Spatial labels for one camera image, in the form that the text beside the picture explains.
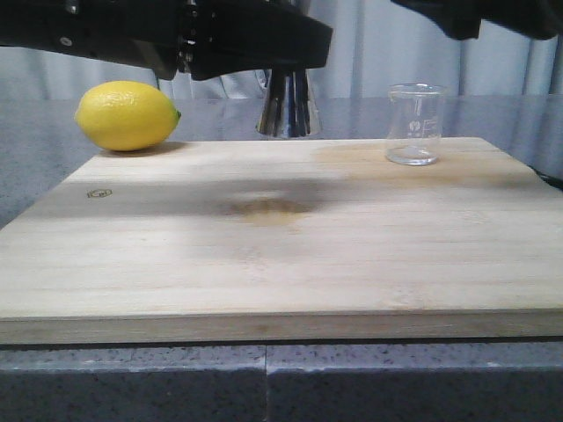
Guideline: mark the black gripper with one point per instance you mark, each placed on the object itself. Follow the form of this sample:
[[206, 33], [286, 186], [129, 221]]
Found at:
[[461, 20], [143, 34]]

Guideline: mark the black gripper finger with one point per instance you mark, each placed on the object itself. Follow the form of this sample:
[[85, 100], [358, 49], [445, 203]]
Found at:
[[222, 37]]

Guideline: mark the steel double jigger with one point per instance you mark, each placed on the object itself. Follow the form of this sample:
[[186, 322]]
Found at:
[[289, 110]]

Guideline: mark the small glass beaker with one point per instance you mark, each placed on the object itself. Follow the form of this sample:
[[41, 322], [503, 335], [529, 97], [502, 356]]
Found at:
[[416, 123]]

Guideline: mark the yellow lemon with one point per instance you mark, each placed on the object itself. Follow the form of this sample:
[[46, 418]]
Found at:
[[126, 116]]

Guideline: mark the grey curtain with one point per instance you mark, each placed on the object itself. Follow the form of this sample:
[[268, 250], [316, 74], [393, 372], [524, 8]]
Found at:
[[375, 44]]

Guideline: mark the bamboo cutting board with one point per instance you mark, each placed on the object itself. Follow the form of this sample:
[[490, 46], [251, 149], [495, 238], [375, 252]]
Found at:
[[233, 241]]

